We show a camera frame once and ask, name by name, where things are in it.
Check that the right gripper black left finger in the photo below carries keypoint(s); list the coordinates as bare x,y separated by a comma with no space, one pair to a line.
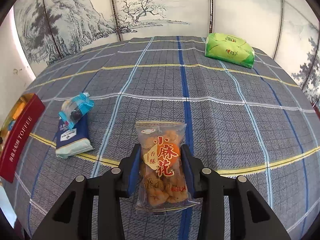
71,215

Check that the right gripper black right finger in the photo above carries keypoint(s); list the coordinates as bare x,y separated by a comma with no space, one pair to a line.
250,215

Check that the clear orange fried twist bag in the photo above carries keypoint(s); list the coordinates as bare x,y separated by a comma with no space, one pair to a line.
163,187

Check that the navy cracker packet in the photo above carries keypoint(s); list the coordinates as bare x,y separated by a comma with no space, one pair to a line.
70,142

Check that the grey plaid tablecloth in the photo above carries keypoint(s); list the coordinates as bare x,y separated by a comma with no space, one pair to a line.
255,122

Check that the blue clear cookie wrapper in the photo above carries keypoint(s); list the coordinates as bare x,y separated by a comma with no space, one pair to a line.
74,109

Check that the red gold toffee tin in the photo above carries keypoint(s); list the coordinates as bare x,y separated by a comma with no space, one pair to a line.
15,131

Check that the green tissue pack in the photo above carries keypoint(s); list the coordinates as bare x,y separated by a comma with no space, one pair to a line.
229,48

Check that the painted folding screen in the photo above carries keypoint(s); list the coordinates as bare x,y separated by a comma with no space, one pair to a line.
286,30

